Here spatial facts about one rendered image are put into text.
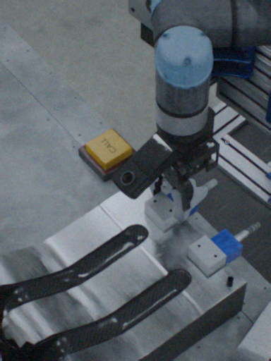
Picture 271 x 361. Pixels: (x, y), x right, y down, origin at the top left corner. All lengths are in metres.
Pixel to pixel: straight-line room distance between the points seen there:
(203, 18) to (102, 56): 1.71
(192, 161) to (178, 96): 0.15
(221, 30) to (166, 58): 0.13
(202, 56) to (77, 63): 1.78
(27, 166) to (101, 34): 1.43
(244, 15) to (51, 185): 0.53
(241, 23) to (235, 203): 1.11
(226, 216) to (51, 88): 0.72
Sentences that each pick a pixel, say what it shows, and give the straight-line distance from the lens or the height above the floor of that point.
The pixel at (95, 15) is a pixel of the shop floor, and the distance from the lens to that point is 3.16.
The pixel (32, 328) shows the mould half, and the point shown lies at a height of 0.93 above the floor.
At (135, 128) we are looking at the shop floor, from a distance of 2.82.
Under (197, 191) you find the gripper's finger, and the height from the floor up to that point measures 0.96.
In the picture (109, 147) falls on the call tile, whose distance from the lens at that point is 1.69.
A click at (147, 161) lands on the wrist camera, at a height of 1.06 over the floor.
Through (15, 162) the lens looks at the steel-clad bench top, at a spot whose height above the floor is 0.80.
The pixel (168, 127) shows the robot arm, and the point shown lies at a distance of 1.34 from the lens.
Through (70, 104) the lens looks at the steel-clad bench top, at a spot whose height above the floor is 0.80.
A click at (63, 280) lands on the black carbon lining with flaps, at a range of 1.48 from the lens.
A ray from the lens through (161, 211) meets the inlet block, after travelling 1.50.
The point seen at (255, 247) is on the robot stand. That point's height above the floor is 0.21.
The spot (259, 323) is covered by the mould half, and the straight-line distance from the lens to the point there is 1.48.
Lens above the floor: 2.14
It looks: 52 degrees down
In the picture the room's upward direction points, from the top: straight up
